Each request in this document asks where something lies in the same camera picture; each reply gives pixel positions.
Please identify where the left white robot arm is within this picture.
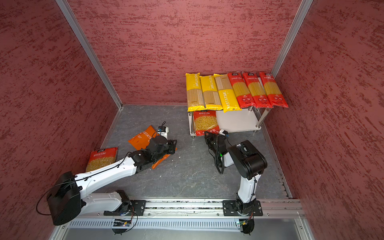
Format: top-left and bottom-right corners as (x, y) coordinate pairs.
(47, 136), (177, 226)

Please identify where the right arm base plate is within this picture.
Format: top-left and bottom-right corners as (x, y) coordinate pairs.
(223, 200), (263, 217)

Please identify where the orange pasta bag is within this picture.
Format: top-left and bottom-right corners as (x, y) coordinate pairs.
(128, 126), (171, 172)

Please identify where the red spaghetti bag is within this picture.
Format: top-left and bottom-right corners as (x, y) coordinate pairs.
(228, 73), (256, 109)
(260, 72), (289, 108)
(243, 73), (273, 108)

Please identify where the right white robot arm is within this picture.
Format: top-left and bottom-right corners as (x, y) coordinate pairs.
(204, 132), (268, 218)

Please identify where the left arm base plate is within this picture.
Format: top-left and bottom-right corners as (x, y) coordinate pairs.
(104, 200), (147, 217)

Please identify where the right circuit board with wires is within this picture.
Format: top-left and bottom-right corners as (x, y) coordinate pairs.
(239, 212), (255, 235)

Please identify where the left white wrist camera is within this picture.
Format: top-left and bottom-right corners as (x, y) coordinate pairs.
(157, 126), (169, 139)

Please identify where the white two-tier shelf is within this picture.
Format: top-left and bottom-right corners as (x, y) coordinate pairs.
(188, 107), (271, 137)

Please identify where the left circuit board with wires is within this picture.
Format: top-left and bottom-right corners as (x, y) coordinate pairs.
(112, 207), (139, 235)

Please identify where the red spaghetti bag front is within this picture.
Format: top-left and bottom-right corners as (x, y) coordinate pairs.
(243, 73), (273, 108)

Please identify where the right aluminium corner post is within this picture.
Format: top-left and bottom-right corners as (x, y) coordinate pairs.
(271, 0), (313, 77)

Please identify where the large red macaroni bag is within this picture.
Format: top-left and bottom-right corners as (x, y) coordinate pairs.
(86, 148), (118, 172)

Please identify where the yellow spaghetti bag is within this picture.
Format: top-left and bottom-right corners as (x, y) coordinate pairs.
(214, 74), (241, 113)
(200, 76), (223, 111)
(186, 73), (206, 112)

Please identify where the left aluminium corner post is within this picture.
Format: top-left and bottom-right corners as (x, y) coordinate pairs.
(56, 0), (124, 111)

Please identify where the circuit board with wires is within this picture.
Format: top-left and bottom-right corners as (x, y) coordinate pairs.
(239, 212), (255, 235)
(112, 207), (139, 235)

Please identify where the small red macaroni bag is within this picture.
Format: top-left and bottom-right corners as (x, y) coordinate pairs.
(193, 111), (220, 136)

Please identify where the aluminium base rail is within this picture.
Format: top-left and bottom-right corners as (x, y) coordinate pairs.
(61, 197), (307, 219)

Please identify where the aluminium corner post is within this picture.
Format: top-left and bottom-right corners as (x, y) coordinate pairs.
(56, 0), (124, 111)
(271, 0), (313, 77)

